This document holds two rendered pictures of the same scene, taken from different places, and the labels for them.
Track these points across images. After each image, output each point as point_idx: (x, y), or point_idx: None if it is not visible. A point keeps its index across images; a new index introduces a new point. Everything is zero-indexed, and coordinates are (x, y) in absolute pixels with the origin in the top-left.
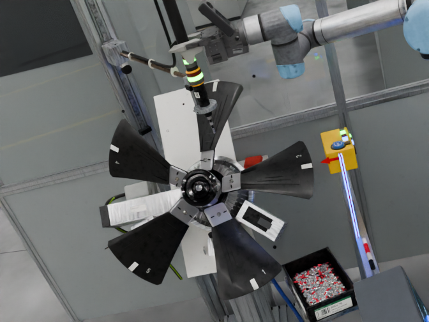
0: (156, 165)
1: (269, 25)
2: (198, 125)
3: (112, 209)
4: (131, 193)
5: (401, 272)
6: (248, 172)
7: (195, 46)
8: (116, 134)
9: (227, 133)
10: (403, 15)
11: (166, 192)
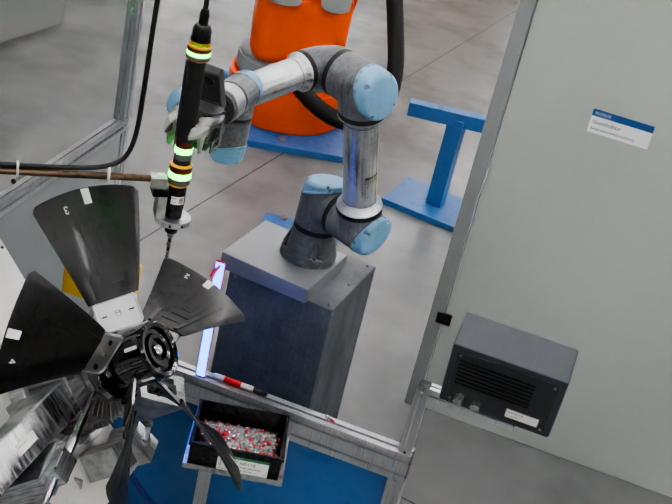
0: (81, 340)
1: (250, 96)
2: (66, 265)
3: None
4: None
5: (476, 315)
6: (155, 315)
7: (217, 127)
8: (20, 305)
9: (23, 283)
10: (305, 82)
11: (49, 396)
